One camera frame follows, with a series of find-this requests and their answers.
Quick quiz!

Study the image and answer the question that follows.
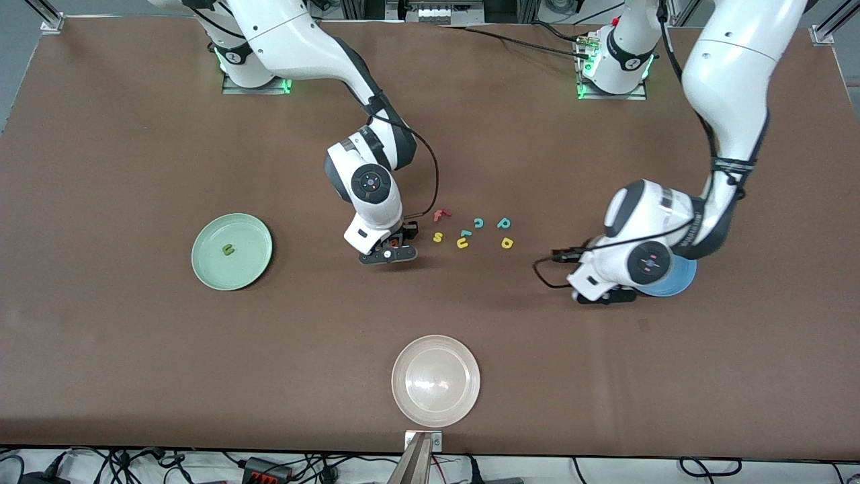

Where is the blue plate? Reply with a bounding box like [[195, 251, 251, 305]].
[[635, 255, 698, 298]]

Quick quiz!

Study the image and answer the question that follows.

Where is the green plate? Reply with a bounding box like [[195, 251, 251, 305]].
[[191, 213, 273, 292]]

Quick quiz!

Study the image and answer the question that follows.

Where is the beige plate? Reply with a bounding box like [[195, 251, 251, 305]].
[[391, 335, 482, 428]]

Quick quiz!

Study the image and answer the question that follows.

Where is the metal rack behind table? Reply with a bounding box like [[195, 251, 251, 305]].
[[339, 0, 538, 26]]

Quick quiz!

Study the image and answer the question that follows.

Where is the black orange connector block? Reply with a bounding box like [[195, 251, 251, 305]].
[[243, 457, 294, 482]]

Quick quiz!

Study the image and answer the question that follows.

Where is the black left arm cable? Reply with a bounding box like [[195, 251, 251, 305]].
[[534, 0, 750, 290]]

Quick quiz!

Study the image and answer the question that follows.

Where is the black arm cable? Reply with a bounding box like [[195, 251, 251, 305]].
[[534, 0, 750, 290], [363, 101, 441, 219]]

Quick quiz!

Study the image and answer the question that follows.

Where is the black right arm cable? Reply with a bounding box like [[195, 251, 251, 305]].
[[363, 101, 441, 219]]

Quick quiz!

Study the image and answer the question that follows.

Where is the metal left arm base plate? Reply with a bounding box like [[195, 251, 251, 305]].
[[574, 34, 649, 102]]

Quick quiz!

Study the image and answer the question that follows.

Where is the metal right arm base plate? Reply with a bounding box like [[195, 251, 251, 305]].
[[222, 64, 293, 95]]

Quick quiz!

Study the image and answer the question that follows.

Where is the black cable on table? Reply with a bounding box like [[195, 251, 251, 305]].
[[437, 24, 595, 60]]

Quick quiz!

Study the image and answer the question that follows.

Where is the metal camera mount bar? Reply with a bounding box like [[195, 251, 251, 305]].
[[388, 430, 443, 484]]

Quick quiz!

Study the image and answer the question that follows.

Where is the aluminium frame profile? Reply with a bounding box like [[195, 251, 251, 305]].
[[27, 0, 66, 34], [810, 0, 860, 46]]

